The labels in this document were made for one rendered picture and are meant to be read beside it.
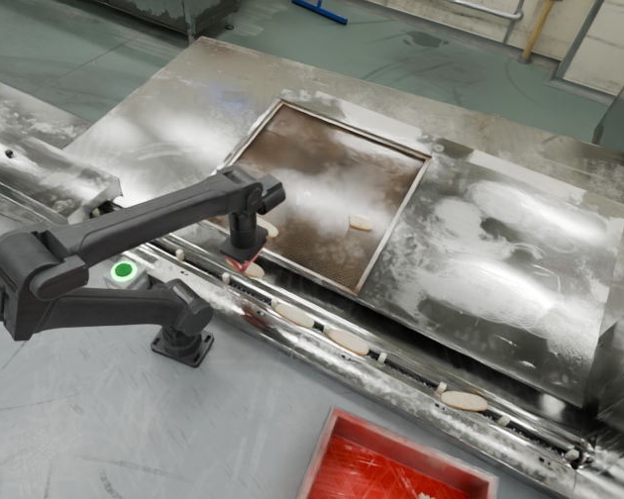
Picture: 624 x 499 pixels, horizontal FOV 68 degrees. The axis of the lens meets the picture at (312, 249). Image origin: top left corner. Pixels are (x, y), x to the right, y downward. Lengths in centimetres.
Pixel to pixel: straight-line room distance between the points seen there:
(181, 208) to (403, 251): 61
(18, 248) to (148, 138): 100
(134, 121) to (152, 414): 102
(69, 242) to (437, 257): 84
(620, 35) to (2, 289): 400
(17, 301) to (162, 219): 23
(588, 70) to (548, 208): 295
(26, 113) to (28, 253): 122
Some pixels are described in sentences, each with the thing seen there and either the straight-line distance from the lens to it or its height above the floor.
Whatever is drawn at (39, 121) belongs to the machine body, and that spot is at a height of 82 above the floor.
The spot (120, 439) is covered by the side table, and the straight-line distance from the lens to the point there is 106.
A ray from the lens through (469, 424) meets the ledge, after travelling 107.
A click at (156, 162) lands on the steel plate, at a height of 82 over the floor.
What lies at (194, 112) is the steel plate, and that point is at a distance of 175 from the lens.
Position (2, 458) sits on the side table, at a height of 82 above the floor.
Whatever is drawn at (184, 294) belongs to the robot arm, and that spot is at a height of 99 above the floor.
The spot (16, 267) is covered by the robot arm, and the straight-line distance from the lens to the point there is 69.
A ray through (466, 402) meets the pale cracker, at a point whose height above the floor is 86.
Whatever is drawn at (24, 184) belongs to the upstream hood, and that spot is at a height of 92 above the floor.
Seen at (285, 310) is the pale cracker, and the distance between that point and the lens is 110.
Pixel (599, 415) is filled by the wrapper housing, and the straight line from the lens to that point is 113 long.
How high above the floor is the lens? 179
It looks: 50 degrees down
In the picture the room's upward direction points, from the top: 8 degrees clockwise
